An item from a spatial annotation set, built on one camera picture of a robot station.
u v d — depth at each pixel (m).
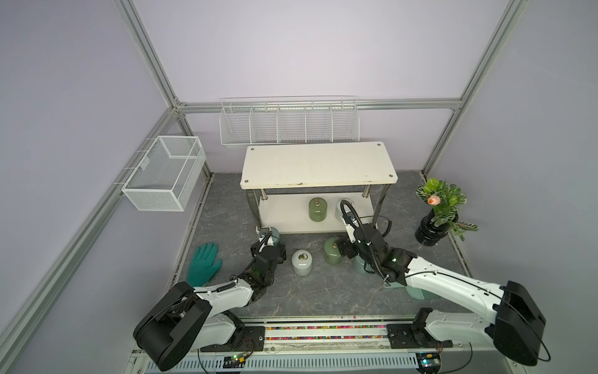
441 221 0.76
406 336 0.74
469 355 0.71
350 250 0.72
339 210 0.67
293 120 0.98
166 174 0.84
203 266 0.89
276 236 0.82
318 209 0.91
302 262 0.83
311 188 1.15
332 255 0.85
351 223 0.69
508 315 0.40
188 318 0.43
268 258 0.66
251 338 0.74
